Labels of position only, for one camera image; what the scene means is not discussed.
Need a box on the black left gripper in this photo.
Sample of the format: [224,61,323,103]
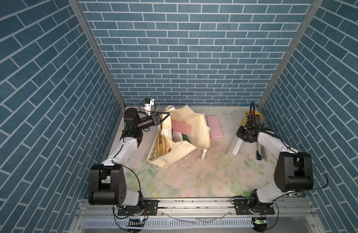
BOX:
[135,114,169,132]

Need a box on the white pencil case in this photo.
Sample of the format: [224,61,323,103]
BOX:
[227,136,243,155]

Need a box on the rounded pink pouch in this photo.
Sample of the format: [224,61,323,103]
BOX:
[171,119,192,135]

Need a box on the floral cream canvas bag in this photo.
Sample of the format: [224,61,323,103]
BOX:
[146,105,211,169]

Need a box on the pink pencil case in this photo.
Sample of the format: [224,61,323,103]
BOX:
[207,115,224,139]

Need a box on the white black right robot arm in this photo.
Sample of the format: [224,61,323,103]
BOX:
[227,110,314,214]

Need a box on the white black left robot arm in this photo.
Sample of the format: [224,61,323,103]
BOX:
[88,108,170,216]

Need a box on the dark green case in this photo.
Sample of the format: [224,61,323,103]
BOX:
[182,134,190,143]

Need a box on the yellow pen cup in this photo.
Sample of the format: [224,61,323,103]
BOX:
[241,111,264,129]

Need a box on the black corrugated cable conduit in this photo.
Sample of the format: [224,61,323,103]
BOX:
[248,101,290,152]

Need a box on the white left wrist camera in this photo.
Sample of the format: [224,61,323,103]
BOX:
[142,98,156,113]

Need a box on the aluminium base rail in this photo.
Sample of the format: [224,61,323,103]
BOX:
[69,197,324,233]

